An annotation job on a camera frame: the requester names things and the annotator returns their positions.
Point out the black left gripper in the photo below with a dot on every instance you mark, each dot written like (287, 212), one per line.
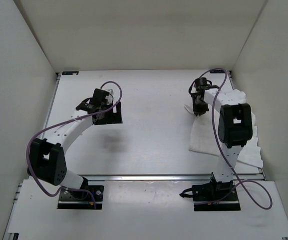
(116, 117)

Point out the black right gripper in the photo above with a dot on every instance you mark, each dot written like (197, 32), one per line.
(199, 111)

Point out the white pleated skirt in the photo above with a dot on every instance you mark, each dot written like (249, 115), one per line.
(202, 138)

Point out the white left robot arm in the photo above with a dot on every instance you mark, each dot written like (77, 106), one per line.
(46, 157)

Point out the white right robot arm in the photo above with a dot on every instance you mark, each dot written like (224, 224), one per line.
(232, 126)

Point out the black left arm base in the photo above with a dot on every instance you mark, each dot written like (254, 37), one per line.
(81, 200)

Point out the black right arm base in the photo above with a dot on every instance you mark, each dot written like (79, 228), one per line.
(213, 197)

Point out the left corner label sticker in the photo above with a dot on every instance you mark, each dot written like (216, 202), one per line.
(69, 73)

